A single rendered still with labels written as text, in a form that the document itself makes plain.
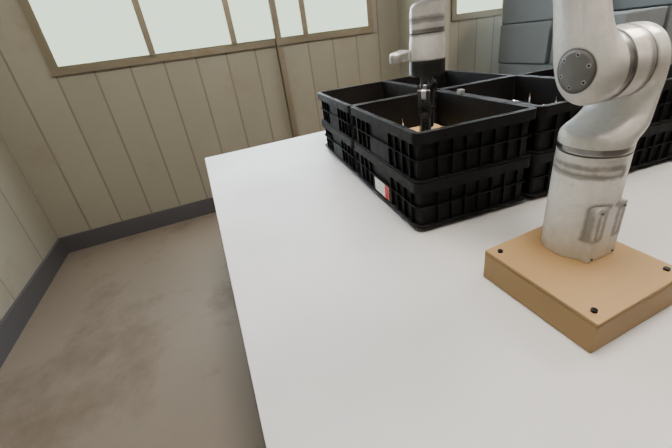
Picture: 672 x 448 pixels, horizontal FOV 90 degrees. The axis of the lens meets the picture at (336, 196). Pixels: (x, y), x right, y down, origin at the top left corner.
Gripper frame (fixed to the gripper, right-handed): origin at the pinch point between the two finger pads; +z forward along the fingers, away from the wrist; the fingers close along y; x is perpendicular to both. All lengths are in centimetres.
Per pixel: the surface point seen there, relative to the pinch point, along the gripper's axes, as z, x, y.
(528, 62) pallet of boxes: 17, -50, 235
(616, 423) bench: 21, -26, -50
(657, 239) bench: 20.9, -43.2, -9.9
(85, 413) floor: 92, 117, -44
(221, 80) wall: -2, 155, 125
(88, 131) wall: 15, 219, 64
